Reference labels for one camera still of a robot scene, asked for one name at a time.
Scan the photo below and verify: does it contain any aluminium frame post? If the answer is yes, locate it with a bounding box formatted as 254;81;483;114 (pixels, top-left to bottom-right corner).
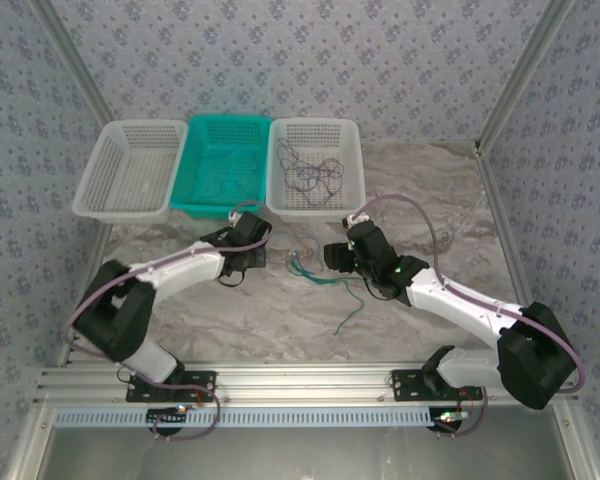
473;0;577;154
31;0;107;137

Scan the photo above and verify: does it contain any white slotted cable duct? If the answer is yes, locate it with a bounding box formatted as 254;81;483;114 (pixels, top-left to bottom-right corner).
52;405;435;430

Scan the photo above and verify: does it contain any thin green wire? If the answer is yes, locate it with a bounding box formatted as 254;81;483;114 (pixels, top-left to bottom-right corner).
298;266;368;338

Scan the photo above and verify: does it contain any white perforated plastic basket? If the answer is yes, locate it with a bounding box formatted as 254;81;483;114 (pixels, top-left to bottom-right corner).
71;119;189;226
264;116;368;225

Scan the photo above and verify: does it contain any teal perforated plastic basket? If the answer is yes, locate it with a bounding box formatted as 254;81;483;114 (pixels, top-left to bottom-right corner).
168;114;273;223

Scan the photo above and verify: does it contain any thin light blue wire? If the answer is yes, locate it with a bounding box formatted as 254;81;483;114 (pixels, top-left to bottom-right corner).
191;146;263;202

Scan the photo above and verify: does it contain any thin purple wire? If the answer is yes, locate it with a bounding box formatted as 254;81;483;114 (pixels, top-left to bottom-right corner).
275;135;343;208

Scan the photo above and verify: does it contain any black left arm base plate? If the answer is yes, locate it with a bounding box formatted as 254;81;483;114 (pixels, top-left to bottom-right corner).
124;369;218;403

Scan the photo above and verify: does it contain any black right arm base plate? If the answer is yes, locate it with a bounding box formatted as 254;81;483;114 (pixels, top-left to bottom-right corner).
390;369;484;402

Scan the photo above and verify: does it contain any grey metal sheet panel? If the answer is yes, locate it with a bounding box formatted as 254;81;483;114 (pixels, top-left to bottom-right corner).
45;405;575;480

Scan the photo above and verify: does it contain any aluminium front extrusion rail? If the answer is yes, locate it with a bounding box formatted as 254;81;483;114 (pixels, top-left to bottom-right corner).
33;363;580;406

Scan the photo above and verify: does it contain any black controller board with LED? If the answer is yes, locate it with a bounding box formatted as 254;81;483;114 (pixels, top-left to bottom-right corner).
428;408;470;437
146;406;190;427

